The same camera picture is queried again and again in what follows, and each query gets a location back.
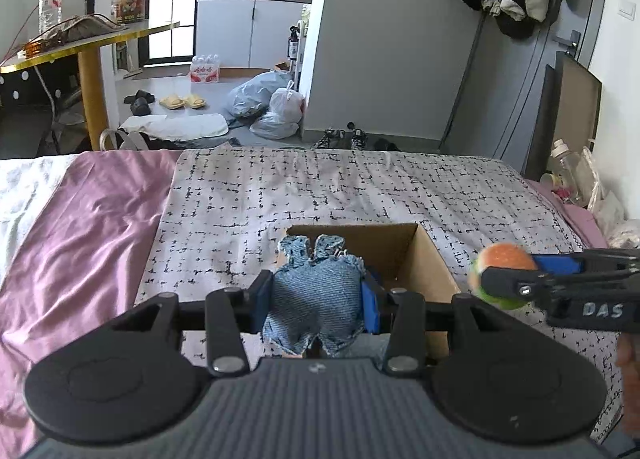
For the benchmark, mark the white red plastic bag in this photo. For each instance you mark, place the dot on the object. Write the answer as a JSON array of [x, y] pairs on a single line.
[[282, 111]]

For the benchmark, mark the black spray bottle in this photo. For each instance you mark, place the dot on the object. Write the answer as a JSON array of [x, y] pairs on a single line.
[[293, 44]]

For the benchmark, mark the mauve bed sheet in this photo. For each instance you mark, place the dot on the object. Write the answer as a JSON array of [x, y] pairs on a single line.
[[90, 219]]

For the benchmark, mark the white light switch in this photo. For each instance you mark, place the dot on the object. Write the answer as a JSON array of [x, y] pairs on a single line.
[[627, 8]]

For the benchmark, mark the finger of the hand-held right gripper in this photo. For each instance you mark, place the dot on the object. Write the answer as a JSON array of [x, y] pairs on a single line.
[[557, 263], [510, 281]]

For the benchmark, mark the yellow slipper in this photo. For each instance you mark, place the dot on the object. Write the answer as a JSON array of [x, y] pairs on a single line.
[[172, 101], [195, 101]]

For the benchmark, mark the small black bottle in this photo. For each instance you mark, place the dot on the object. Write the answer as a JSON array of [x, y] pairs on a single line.
[[90, 5]]

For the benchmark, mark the gold edged table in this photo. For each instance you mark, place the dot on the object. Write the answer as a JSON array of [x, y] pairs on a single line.
[[95, 89]]

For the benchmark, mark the black slipper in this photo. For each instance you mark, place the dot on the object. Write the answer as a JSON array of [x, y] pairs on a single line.
[[140, 96], [141, 109]]

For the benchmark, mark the white bed cover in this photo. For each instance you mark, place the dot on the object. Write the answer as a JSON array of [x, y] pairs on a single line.
[[25, 189]]

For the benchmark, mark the clear bottle white cap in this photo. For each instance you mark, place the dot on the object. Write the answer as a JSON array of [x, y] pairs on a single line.
[[565, 174]]

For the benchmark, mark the black dotted storage box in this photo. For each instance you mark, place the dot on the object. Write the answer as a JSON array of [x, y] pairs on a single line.
[[25, 89]]

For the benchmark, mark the grey garbage bag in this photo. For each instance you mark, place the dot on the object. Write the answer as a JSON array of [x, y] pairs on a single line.
[[255, 96]]

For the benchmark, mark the grey door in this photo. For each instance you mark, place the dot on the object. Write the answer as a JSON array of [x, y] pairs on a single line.
[[500, 89]]

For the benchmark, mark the blue denim plush toy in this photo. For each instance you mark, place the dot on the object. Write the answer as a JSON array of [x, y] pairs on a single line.
[[315, 299]]

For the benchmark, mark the red label water bottle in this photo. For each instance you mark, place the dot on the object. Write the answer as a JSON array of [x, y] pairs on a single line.
[[50, 4]]

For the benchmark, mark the brown cardboard box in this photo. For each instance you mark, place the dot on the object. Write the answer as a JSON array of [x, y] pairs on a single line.
[[350, 241]]

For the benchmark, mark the translucent white plastic bag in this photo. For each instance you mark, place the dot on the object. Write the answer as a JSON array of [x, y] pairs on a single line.
[[602, 199]]

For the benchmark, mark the snack cup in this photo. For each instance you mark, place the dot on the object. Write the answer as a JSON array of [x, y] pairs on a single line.
[[552, 184]]

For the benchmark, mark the white kitchen cabinet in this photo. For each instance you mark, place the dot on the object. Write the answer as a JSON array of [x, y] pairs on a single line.
[[240, 34]]

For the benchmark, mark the dark framed brown board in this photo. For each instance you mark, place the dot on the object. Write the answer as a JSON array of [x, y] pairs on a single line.
[[575, 114]]

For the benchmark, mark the brown woven item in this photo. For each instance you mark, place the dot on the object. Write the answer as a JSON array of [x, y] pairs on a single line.
[[80, 29]]

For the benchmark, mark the person's right hand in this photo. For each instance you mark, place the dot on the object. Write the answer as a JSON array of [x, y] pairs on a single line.
[[631, 379]]

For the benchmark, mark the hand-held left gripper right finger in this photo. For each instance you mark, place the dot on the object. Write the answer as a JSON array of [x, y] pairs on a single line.
[[371, 309]]

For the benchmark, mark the white black patterned blanket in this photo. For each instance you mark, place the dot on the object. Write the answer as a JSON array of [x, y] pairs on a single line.
[[300, 189]]

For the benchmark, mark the light pink bedding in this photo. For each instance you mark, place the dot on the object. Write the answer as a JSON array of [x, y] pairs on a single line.
[[575, 219]]

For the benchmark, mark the burger plush toy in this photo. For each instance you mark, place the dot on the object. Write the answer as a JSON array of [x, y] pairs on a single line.
[[505, 255]]

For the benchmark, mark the black tote bag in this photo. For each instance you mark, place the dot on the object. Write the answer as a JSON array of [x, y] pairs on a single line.
[[145, 141]]

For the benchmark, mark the black framed glass door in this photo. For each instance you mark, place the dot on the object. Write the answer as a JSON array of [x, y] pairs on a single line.
[[172, 4]]

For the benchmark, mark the dark sneaker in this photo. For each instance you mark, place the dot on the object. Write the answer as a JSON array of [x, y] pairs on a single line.
[[330, 138], [357, 136]]

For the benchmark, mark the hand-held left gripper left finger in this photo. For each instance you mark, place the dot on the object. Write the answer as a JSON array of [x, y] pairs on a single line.
[[262, 304]]

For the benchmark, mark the white floor mat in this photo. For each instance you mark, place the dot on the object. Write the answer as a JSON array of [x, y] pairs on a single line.
[[185, 125]]

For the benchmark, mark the pack of water bottles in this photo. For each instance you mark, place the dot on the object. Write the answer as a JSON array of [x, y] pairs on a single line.
[[206, 70]]

